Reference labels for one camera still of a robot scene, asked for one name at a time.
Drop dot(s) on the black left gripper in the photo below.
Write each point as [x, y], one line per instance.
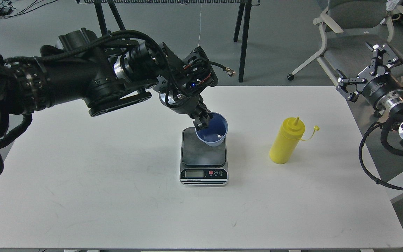
[180, 88]

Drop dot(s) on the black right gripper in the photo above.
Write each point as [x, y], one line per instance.
[379, 88]

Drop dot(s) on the blue ribbed plastic cup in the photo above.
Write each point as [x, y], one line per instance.
[216, 131]

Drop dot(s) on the yellow squeeze bottle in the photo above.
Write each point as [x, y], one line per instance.
[289, 135]

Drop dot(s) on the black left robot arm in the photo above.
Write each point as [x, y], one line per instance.
[108, 73]

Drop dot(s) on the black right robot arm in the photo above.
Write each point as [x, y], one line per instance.
[391, 136]

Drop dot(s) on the digital kitchen scale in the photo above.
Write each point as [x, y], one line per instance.
[202, 165]

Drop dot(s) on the grey office chair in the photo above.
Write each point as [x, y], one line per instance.
[345, 26]

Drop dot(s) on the black-legged background table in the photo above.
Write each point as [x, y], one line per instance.
[184, 16]

